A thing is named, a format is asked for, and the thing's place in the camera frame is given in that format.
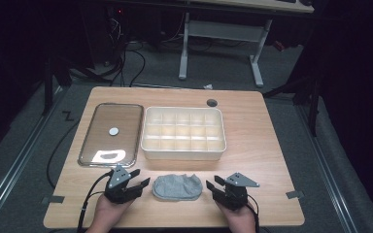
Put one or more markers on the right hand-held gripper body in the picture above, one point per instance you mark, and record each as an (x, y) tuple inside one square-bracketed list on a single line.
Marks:
[(236, 191)]

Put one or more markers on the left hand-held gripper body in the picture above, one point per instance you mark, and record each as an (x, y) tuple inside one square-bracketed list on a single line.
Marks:
[(119, 186)]

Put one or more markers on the grey sock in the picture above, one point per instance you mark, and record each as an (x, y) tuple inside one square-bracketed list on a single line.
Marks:
[(176, 187)]

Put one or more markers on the white compartment storage box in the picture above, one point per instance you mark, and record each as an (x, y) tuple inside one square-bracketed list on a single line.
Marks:
[(183, 133)]

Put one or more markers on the person's right hand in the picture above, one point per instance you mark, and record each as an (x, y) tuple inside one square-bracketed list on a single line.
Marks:
[(239, 220)]

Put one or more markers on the person's left hand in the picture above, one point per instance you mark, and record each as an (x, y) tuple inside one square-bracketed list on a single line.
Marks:
[(105, 215)]

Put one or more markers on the clear plastic box lid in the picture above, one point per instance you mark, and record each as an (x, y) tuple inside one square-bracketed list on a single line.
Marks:
[(110, 142)]

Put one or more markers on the grey tape piece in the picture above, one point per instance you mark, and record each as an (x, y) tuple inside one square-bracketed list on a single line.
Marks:
[(295, 194), (57, 199)]

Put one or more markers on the black round table grommet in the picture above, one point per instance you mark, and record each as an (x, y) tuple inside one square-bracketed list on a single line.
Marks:
[(211, 103)]

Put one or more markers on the crumpled white paper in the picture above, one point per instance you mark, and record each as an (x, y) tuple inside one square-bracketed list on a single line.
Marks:
[(208, 86)]

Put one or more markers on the black metal stand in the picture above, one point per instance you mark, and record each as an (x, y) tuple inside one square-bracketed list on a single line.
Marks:
[(312, 103), (48, 84)]

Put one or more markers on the white-framed wooden desk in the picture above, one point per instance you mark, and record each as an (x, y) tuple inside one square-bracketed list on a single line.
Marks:
[(226, 31)]

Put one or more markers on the metal floor rail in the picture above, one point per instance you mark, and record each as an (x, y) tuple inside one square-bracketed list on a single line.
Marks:
[(19, 161), (328, 168)]

